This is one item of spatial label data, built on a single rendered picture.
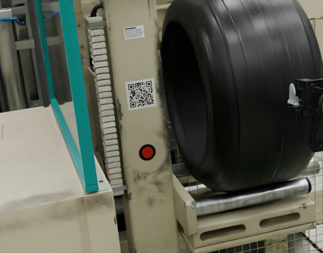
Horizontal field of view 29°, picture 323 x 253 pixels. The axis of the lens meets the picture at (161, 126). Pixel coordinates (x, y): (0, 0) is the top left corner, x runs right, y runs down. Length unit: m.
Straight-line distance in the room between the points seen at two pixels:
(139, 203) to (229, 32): 0.53
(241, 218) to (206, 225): 0.10
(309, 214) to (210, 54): 0.56
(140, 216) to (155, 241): 0.09
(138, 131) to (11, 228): 0.77
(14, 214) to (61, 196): 0.07
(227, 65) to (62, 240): 0.70
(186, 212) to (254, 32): 0.49
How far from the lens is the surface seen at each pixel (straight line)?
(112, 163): 1.67
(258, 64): 1.50
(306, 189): 1.79
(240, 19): 1.55
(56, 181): 0.99
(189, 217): 1.64
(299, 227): 1.80
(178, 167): 1.94
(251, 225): 1.73
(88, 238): 0.96
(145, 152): 1.66
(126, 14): 1.58
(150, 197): 1.71
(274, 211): 1.74
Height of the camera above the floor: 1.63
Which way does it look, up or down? 18 degrees down
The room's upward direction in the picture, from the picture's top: 6 degrees counter-clockwise
